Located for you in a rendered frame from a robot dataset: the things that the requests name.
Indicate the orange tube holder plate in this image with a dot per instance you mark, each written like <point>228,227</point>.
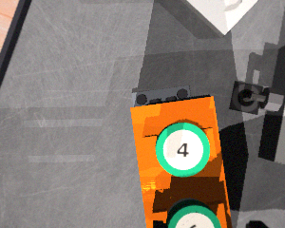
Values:
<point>161,189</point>

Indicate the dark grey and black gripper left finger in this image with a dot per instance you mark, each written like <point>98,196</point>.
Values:
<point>159,224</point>

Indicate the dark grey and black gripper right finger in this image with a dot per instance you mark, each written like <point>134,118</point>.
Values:
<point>256,224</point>

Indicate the black table edge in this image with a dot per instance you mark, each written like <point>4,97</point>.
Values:
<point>12,36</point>

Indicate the white tray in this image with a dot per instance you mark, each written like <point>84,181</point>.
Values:
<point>219,15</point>

